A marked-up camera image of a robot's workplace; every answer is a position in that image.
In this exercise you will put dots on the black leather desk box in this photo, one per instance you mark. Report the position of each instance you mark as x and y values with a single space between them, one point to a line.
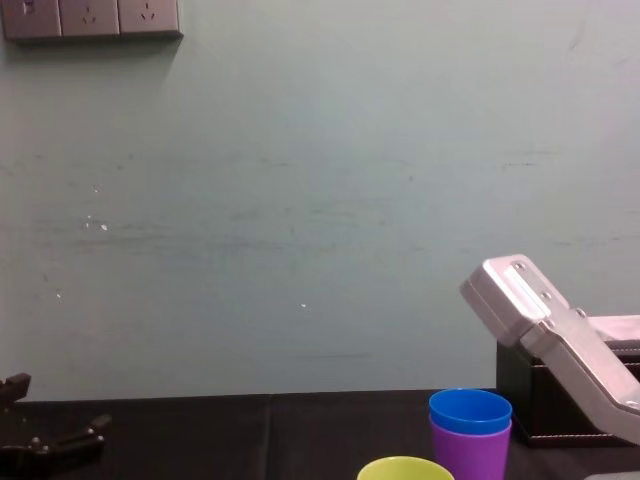
540 400

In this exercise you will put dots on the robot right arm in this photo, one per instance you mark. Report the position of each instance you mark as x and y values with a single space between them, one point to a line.
525 305

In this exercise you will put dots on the white paper sheet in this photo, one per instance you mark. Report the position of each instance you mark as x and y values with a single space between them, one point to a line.
617 327

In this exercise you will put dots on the black table cloth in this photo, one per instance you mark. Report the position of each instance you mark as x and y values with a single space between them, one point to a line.
210 440

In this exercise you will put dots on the purple plastic cup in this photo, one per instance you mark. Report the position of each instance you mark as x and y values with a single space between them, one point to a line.
467 452

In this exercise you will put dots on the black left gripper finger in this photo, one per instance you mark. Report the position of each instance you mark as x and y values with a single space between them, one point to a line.
17 386
75 437

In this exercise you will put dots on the grey wall socket plate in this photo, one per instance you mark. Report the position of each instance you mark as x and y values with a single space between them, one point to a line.
90 16
149 15

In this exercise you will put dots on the yellow-green plastic cup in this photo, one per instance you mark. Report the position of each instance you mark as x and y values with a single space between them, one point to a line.
405 470

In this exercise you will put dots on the blue plastic cup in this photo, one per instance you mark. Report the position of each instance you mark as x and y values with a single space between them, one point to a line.
470 412

